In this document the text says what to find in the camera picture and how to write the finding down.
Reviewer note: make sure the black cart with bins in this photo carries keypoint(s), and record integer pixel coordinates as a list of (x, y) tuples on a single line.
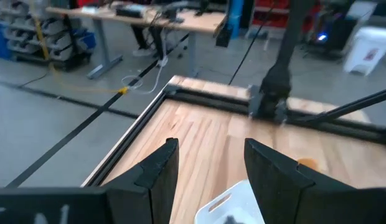
[(40, 37)]

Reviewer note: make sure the metal rack with red bins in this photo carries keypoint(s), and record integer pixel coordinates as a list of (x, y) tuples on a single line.
[(267, 18)]

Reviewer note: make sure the blue waste bin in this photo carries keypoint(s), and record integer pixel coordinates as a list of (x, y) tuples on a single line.
[(236, 15)]

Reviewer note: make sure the yellow plastic bin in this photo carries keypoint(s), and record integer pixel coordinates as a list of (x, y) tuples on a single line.
[(308, 164)]

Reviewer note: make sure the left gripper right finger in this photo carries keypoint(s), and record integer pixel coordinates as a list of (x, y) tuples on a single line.
[(289, 199)]

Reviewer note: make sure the white waste bin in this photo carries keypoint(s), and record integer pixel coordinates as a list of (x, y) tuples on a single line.
[(367, 49)]

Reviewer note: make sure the wooden desk with grey legs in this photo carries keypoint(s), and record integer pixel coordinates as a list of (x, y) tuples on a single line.
[(196, 23)]

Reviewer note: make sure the black aluminium rig frame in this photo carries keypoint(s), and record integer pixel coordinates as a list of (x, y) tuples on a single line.
[(211, 101)]

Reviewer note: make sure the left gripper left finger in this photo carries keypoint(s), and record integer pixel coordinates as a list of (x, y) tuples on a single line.
[(134, 202)]

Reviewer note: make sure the black staple remover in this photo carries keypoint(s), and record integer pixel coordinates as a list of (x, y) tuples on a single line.
[(232, 220)]

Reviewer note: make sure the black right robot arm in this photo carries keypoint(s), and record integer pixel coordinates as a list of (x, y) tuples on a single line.
[(275, 87)]

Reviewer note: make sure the black electronics box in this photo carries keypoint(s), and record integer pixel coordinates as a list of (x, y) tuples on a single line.
[(129, 11)]

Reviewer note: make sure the black computer tower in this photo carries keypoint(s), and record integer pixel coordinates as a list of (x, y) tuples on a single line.
[(333, 34)]

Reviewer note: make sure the blue plastic crate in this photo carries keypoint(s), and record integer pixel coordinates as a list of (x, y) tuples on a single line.
[(87, 40)]

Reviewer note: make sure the white plastic bin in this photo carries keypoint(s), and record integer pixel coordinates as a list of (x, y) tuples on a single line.
[(239, 202)]

